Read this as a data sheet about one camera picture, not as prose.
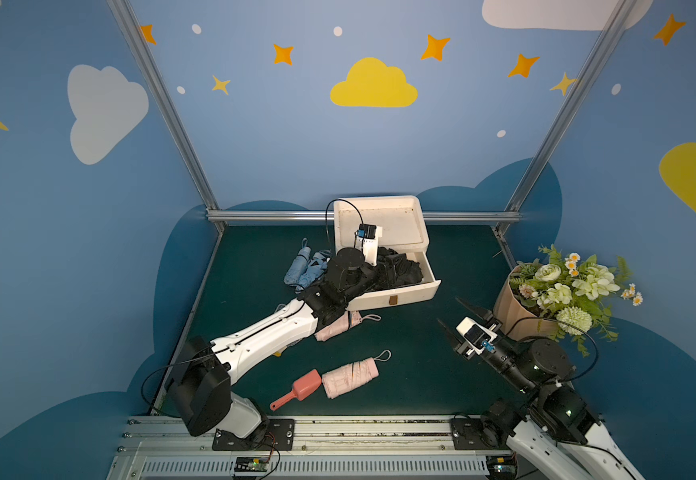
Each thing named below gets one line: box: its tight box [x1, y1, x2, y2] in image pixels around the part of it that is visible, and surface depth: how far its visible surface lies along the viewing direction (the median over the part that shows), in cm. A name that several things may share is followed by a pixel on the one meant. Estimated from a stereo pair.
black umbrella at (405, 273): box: [384, 259, 424, 289], surface depth 68 cm
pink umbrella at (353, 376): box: [321, 350, 392, 399], surface depth 82 cm
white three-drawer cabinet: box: [334, 195, 432, 273], surface depth 93 cm
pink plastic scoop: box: [270, 369, 322, 411], surface depth 82 cm
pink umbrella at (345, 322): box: [314, 310, 381, 342], surface depth 93 cm
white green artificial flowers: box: [510, 244, 644, 357], surface depth 70 cm
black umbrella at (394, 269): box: [376, 246, 423, 289], surface depth 67 cm
